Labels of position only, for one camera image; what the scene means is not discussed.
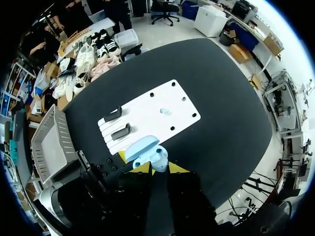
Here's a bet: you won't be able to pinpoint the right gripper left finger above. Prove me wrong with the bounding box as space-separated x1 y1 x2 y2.
115 161 156 236

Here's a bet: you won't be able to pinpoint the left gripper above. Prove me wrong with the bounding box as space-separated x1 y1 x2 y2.
75 149 131 236

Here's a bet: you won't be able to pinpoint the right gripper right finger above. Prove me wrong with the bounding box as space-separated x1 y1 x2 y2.
167 160 219 236

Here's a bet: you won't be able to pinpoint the light blue earbud case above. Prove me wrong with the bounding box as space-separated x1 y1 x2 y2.
124 135 169 173

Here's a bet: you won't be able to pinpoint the white plate with black stands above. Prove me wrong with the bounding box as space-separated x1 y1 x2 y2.
97 79 201 156

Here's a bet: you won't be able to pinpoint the grey slotted basket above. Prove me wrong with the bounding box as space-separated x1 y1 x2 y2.
31 104 80 185

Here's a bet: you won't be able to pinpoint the person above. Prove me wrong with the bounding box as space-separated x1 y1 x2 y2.
48 0 95 34
23 23 63 66

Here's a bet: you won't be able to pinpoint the person's legs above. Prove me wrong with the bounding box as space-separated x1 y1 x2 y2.
102 0 133 34

